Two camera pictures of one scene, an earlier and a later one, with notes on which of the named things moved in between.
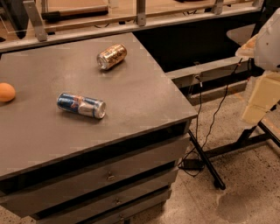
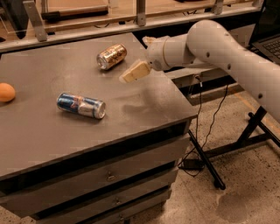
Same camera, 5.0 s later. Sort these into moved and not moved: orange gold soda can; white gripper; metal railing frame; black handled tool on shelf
Moved: white gripper
Not moved: orange gold soda can; black handled tool on shelf; metal railing frame
